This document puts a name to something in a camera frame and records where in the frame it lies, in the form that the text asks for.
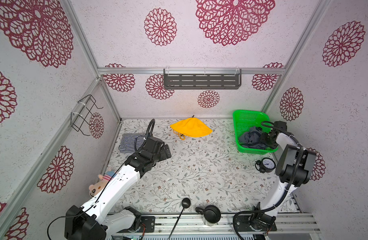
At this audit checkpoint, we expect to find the grey tank top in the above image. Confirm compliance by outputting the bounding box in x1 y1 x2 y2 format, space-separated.
238 127 267 150

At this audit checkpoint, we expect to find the blue white striped tank top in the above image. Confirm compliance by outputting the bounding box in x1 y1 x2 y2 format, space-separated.
118 134 146 153

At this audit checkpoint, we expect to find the green plastic basket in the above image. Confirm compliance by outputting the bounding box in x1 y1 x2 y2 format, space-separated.
233 110 278 155

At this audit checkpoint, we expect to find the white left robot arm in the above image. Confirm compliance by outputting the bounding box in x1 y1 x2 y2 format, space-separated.
64 137 171 240

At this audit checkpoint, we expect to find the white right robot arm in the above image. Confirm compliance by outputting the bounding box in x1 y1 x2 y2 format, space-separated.
258 121 317 217

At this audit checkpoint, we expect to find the black pressure gauge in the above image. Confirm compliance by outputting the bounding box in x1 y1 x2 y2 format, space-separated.
255 158 276 173

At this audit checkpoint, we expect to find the yellow bucket hat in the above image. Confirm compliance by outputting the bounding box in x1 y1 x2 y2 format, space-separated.
170 117 213 140

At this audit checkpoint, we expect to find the black ladle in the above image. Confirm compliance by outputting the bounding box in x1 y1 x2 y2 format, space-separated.
168 198 192 240

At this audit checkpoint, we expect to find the plush doll toy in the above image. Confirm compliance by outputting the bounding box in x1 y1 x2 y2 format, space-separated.
89 171 115 198

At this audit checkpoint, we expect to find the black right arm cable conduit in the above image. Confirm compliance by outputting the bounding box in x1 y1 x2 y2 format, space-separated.
231 120 305 240

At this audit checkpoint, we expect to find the grey wall shelf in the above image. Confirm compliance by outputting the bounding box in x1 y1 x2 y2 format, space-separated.
163 69 242 90

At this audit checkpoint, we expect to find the black wire wall rack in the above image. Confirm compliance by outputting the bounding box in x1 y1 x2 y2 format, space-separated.
70 94 103 137

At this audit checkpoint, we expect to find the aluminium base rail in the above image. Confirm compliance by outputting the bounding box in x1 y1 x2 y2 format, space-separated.
113 213 323 240

